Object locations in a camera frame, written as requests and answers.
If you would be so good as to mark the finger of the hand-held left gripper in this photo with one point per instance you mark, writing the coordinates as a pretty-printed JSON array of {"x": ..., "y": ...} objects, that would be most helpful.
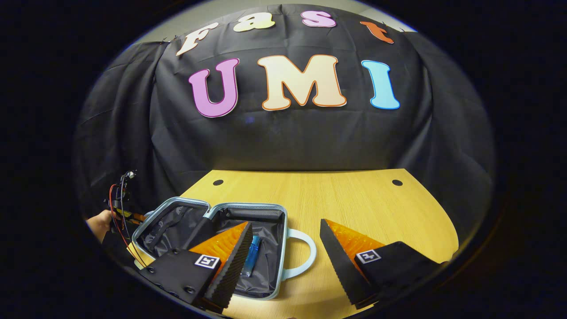
[{"x": 136, "y": 217}]

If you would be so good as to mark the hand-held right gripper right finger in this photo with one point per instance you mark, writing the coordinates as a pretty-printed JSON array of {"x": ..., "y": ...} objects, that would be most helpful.
[{"x": 339, "y": 266}]

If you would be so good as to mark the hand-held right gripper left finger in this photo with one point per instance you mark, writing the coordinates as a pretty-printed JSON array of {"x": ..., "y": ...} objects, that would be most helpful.
[{"x": 234, "y": 270}]

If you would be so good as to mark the blue-green skin care bottle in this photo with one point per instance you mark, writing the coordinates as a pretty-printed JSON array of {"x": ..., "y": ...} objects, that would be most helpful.
[{"x": 252, "y": 257}]

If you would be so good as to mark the light blue suitcase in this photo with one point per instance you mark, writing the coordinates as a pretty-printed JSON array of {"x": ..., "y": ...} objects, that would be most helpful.
[{"x": 266, "y": 223}]

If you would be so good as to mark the black backdrop cloth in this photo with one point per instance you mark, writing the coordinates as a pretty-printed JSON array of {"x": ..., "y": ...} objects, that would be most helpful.
[{"x": 288, "y": 141}]

